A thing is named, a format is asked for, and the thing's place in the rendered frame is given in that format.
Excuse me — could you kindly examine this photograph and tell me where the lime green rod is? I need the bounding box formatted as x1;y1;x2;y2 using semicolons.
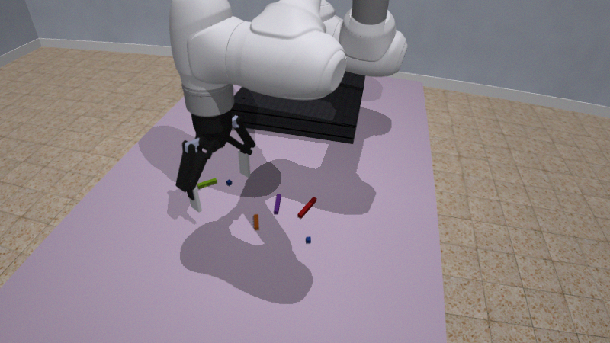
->
197;178;217;189

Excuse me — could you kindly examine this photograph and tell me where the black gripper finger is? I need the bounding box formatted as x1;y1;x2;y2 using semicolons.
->
175;137;218;213
221;114;255;178

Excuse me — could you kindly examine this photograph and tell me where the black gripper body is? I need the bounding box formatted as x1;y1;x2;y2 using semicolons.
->
191;110;233;152

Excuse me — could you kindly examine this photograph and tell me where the dark red rod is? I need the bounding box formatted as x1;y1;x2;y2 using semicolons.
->
298;197;316;218

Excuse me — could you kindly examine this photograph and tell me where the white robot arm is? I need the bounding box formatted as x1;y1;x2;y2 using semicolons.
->
169;0;408;117

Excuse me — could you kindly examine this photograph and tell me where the purple rod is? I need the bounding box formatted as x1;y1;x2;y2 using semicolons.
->
274;194;281;214

